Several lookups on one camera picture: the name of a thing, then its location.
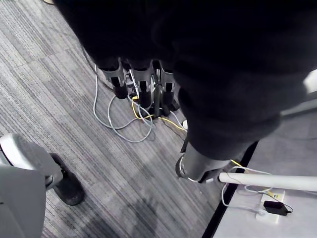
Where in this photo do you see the black power adapter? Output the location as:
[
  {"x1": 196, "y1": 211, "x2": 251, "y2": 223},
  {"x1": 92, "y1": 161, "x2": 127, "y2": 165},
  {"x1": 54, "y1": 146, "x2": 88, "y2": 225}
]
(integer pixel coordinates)
[{"x1": 263, "y1": 200, "x2": 288, "y2": 216}]

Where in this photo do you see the white plastic tube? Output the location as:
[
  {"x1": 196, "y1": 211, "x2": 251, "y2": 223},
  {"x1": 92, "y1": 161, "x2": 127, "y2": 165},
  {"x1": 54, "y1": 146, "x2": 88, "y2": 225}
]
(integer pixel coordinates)
[{"x1": 218, "y1": 172, "x2": 317, "y2": 192}]

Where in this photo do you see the white power strip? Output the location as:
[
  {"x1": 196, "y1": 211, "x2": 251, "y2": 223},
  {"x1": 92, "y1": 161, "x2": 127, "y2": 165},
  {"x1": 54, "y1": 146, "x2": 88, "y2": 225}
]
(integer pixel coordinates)
[{"x1": 255, "y1": 189, "x2": 286, "y2": 219}]

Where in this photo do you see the thin white cable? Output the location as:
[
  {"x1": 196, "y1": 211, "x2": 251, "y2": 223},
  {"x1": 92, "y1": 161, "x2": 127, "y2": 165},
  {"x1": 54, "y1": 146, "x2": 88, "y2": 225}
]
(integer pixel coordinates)
[{"x1": 221, "y1": 166, "x2": 273, "y2": 207}]

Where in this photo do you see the grey looped network cable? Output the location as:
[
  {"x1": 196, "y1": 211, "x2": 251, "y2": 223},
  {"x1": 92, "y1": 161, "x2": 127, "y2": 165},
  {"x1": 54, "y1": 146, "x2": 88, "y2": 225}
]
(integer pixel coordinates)
[{"x1": 93, "y1": 64, "x2": 156, "y2": 144}]

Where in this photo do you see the silver robot leg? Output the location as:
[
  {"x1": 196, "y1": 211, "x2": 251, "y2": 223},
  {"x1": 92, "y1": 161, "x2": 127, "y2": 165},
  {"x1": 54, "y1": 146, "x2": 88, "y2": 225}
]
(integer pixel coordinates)
[{"x1": 0, "y1": 132, "x2": 63, "y2": 238}]

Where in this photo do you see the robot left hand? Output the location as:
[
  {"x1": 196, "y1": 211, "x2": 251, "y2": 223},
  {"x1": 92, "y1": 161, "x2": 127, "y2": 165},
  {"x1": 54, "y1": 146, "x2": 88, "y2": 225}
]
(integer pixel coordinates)
[{"x1": 53, "y1": 0, "x2": 317, "y2": 184}]

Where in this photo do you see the black floor edge strip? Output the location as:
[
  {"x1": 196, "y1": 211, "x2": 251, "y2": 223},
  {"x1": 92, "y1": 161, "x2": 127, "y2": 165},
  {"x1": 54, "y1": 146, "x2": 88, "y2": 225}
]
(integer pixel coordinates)
[{"x1": 201, "y1": 140, "x2": 259, "y2": 238}]

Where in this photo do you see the yellow network cable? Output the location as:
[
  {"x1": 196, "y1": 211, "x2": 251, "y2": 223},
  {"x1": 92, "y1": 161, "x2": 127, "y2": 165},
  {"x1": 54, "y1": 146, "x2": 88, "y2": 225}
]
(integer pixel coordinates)
[{"x1": 130, "y1": 95, "x2": 188, "y2": 131}]

